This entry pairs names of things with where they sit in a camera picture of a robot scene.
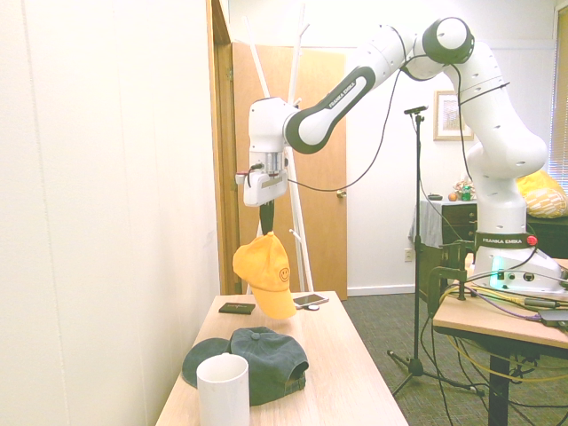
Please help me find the black card wallet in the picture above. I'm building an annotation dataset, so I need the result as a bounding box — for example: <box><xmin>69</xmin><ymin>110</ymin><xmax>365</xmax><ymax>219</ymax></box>
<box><xmin>218</xmin><ymin>301</ymin><xmax>257</xmax><ymax>316</ymax></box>

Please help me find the black table clamp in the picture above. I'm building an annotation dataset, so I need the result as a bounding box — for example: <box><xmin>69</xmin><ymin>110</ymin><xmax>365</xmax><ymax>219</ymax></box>
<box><xmin>428</xmin><ymin>241</ymin><xmax>472</xmax><ymax>312</ymax></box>

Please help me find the white cylindrical cup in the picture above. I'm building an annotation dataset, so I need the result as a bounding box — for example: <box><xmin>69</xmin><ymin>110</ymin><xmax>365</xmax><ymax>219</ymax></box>
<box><xmin>196</xmin><ymin>353</ymin><xmax>251</xmax><ymax>426</ymax></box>

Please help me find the purple cable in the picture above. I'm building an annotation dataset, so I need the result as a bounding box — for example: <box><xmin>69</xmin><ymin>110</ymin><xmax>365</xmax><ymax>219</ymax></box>
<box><xmin>463</xmin><ymin>286</ymin><xmax>549</xmax><ymax>321</ymax></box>

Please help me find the grey cloth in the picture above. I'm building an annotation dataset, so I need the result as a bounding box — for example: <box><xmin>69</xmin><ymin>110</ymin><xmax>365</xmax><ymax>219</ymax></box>
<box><xmin>407</xmin><ymin>199</ymin><xmax>445</xmax><ymax>248</ymax></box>

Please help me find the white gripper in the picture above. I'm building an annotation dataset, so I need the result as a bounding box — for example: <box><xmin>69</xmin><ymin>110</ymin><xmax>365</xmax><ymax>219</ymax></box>
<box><xmin>242</xmin><ymin>170</ymin><xmax>288</xmax><ymax>235</ymax></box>

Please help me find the wooden door frame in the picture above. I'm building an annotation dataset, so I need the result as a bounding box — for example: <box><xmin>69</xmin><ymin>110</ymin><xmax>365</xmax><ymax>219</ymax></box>
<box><xmin>206</xmin><ymin>0</ymin><xmax>243</xmax><ymax>296</ymax></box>

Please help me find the white smartphone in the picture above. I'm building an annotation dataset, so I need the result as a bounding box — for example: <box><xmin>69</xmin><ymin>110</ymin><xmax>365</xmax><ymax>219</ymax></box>
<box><xmin>292</xmin><ymin>292</ymin><xmax>332</xmax><ymax>309</ymax></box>

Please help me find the framed wall picture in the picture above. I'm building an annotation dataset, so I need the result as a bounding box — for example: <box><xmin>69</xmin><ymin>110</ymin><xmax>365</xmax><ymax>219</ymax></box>
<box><xmin>433</xmin><ymin>90</ymin><xmax>475</xmax><ymax>142</ymax></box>

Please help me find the flat black box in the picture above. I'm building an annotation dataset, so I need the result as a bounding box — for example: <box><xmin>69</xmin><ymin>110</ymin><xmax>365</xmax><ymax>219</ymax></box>
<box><xmin>538</xmin><ymin>309</ymin><xmax>568</xmax><ymax>328</ymax></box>

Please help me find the window blind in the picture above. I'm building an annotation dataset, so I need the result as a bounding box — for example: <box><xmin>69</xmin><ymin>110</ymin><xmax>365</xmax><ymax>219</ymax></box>
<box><xmin>548</xmin><ymin>0</ymin><xmax>568</xmax><ymax>178</ymax></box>

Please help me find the wooden door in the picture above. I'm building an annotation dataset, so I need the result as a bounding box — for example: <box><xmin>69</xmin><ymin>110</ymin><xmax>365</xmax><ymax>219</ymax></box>
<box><xmin>232</xmin><ymin>42</ymin><xmax>348</xmax><ymax>299</ymax></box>

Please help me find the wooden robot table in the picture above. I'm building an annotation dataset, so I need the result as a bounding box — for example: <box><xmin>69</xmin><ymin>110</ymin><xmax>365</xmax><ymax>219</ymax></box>
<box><xmin>432</xmin><ymin>256</ymin><xmax>568</xmax><ymax>426</ymax></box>

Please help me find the dark blue-grey baseball cap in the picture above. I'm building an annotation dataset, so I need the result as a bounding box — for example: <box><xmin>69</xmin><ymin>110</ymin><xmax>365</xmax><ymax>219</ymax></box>
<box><xmin>181</xmin><ymin>327</ymin><xmax>311</xmax><ymax>408</ymax></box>

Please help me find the white coat rack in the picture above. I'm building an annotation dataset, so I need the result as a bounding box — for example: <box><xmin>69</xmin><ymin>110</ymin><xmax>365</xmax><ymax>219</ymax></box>
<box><xmin>242</xmin><ymin>2</ymin><xmax>319</xmax><ymax>294</ymax></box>

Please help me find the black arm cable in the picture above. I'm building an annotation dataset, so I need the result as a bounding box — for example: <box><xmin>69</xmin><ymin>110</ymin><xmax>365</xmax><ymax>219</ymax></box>
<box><xmin>248</xmin><ymin>42</ymin><xmax>511</xmax><ymax>194</ymax></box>

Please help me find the yellow patterned pillow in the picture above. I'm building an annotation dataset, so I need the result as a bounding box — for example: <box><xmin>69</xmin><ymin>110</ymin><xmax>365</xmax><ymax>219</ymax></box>
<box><xmin>517</xmin><ymin>170</ymin><xmax>568</xmax><ymax>218</ymax></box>

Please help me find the black camera tripod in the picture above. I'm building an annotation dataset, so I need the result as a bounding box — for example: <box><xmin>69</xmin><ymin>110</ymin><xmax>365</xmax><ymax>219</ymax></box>
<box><xmin>387</xmin><ymin>113</ymin><xmax>485</xmax><ymax>399</ymax></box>

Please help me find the yellow smiley baseball cap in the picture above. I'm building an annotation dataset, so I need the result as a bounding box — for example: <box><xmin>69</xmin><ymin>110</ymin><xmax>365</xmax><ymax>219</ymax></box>
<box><xmin>233</xmin><ymin>230</ymin><xmax>297</xmax><ymax>320</ymax></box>

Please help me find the dark wooden cabinet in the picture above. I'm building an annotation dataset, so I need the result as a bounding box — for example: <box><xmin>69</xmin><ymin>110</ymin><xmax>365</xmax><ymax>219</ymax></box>
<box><xmin>419</xmin><ymin>200</ymin><xmax>568</xmax><ymax>307</ymax></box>

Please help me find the yellow cable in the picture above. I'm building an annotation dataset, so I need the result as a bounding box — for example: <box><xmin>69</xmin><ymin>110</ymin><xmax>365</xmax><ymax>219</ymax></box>
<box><xmin>437</xmin><ymin>281</ymin><xmax>568</xmax><ymax>390</ymax></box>

